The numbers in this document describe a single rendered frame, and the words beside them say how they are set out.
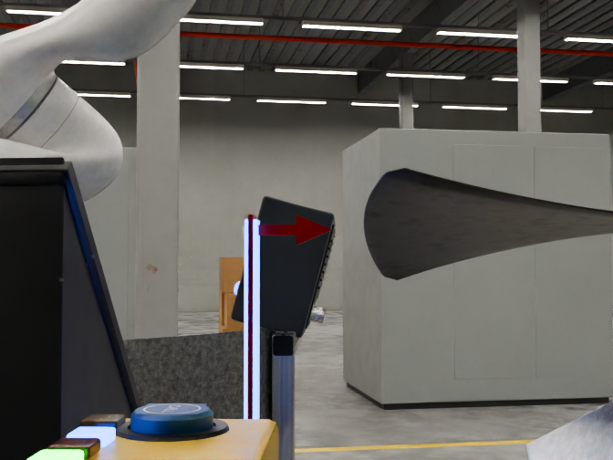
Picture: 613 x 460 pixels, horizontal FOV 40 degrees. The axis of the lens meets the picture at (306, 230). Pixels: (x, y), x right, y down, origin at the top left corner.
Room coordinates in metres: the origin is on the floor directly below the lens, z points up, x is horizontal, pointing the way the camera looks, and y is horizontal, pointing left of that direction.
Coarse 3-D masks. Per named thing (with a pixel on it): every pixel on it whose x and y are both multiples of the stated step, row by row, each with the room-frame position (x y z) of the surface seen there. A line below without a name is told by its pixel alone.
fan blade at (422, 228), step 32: (384, 192) 0.60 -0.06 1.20; (416, 192) 0.59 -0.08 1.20; (448, 192) 0.58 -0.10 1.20; (480, 192) 0.58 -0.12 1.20; (384, 224) 0.67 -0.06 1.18; (416, 224) 0.66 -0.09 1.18; (448, 224) 0.66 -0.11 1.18; (480, 224) 0.66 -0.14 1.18; (512, 224) 0.66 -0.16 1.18; (544, 224) 0.66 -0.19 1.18; (576, 224) 0.65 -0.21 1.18; (608, 224) 0.65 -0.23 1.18; (384, 256) 0.73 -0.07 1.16; (416, 256) 0.74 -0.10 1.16; (448, 256) 0.74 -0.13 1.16
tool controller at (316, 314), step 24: (264, 216) 1.24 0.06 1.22; (288, 216) 1.23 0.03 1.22; (312, 216) 1.23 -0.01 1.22; (264, 240) 1.24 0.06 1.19; (288, 240) 1.23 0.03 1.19; (312, 240) 1.23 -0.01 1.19; (264, 264) 1.24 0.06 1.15; (288, 264) 1.23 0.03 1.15; (312, 264) 1.23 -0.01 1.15; (240, 288) 1.24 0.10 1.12; (264, 288) 1.24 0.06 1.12; (288, 288) 1.23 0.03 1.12; (312, 288) 1.23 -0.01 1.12; (240, 312) 1.24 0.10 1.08; (264, 312) 1.24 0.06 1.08; (288, 312) 1.23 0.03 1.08; (312, 312) 1.27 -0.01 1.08
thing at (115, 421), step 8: (88, 416) 0.42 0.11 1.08; (96, 416) 0.42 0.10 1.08; (104, 416) 0.42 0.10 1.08; (112, 416) 0.42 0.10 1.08; (120, 416) 0.42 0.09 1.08; (80, 424) 0.41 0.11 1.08; (88, 424) 0.41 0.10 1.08; (96, 424) 0.41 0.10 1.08; (104, 424) 0.41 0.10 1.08; (112, 424) 0.41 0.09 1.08; (120, 424) 0.42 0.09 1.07
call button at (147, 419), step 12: (144, 408) 0.42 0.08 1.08; (156, 408) 0.42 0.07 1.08; (168, 408) 0.42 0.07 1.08; (180, 408) 0.42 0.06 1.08; (192, 408) 0.42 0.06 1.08; (204, 408) 0.42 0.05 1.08; (132, 420) 0.41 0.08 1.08; (144, 420) 0.40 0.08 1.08; (156, 420) 0.40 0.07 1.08; (168, 420) 0.40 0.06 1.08; (180, 420) 0.40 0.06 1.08; (192, 420) 0.40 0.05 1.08; (204, 420) 0.41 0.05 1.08; (144, 432) 0.40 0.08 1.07; (156, 432) 0.40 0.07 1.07; (168, 432) 0.40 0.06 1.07; (180, 432) 0.40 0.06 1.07; (192, 432) 0.40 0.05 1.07
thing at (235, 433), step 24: (120, 432) 0.40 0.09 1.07; (216, 432) 0.40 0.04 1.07; (240, 432) 0.41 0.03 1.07; (264, 432) 0.41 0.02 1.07; (96, 456) 0.36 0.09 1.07; (120, 456) 0.36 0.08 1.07; (144, 456) 0.36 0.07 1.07; (168, 456) 0.36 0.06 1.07; (192, 456) 0.36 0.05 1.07; (216, 456) 0.36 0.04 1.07; (240, 456) 0.36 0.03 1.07; (264, 456) 0.37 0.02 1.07
